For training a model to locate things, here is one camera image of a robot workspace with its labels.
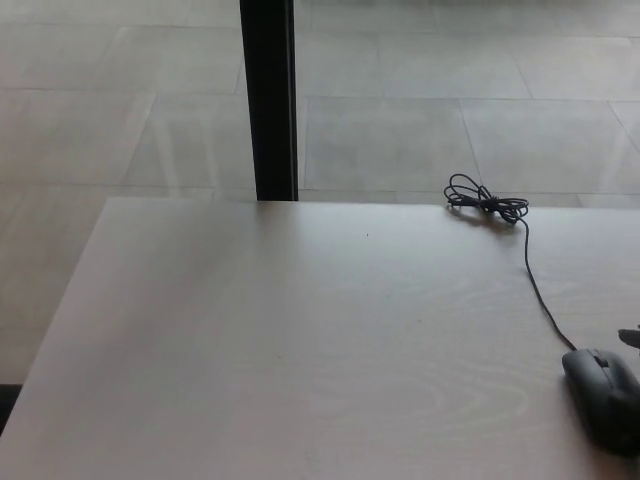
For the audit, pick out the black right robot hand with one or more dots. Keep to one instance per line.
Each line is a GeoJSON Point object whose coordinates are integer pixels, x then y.
{"type": "Point", "coordinates": [631, 338]}

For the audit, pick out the black computer mouse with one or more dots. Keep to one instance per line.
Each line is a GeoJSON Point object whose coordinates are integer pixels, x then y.
{"type": "Point", "coordinates": [585, 387]}

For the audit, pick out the black vertical window post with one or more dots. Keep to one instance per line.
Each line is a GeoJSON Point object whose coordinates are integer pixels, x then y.
{"type": "Point", "coordinates": [269, 100]}

